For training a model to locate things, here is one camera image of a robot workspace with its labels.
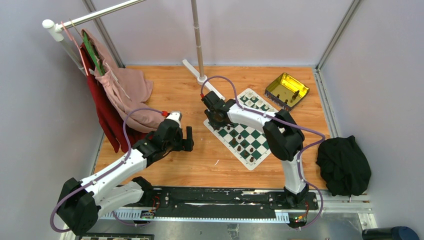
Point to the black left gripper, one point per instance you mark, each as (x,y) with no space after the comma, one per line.
(184,144)

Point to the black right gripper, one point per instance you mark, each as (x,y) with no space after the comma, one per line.
(216,125)

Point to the yellow tin box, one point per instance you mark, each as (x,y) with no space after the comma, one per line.
(286,91)

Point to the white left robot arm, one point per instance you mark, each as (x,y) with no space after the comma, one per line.
(82,202)

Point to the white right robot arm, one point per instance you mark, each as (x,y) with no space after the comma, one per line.
(285,141)

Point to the green white chess mat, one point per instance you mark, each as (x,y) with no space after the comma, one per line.
(252,137)

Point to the white clothes rack stand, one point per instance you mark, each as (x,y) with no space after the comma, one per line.
(199,73)

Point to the red cloth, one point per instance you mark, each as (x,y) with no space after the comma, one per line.
(108,118)

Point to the pink cloth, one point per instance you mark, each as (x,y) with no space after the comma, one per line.
(126,88)

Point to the green hanger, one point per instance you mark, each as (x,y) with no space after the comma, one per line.
(93,53)

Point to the black cloth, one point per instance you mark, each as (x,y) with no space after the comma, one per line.
(343,166)

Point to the white rack bar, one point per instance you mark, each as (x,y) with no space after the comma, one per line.
(55,29)

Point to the dark blue cylinder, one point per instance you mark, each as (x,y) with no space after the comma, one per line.
(390,233)

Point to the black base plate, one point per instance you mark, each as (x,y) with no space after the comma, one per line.
(205,203)

